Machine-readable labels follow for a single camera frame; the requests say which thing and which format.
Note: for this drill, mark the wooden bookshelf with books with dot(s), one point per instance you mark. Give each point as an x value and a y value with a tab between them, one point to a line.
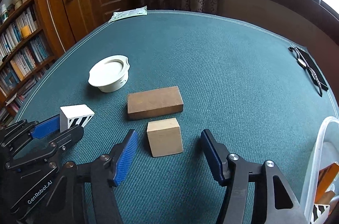
29	46

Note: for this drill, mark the white paper packet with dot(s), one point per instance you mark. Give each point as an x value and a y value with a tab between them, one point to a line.
128	13

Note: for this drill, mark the black smartphone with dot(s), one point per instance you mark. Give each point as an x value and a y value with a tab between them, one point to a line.
315	68

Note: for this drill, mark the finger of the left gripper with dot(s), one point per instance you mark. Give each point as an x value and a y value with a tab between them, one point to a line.
46	127
65	140

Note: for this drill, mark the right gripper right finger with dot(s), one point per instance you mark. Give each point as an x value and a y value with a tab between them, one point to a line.
274	200

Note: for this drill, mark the tan wooden square block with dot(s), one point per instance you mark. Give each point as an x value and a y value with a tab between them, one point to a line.
164	137

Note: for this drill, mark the white round plastic cap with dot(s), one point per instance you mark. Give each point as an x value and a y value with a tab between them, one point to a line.
110	74

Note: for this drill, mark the orange wooden block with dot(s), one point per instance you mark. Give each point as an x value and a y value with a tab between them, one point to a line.
326	179

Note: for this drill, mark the dark brown wooden block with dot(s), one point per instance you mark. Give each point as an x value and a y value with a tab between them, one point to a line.
154	103

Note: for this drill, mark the grey white wedge block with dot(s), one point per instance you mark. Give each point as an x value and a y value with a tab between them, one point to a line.
74	115

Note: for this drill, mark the light wooden cube block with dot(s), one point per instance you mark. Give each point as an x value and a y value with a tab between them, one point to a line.
326	198

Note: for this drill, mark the clear plastic bowl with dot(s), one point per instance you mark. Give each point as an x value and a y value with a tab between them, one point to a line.
324	153

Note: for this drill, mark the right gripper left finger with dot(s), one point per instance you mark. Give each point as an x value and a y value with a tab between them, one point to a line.
65	201

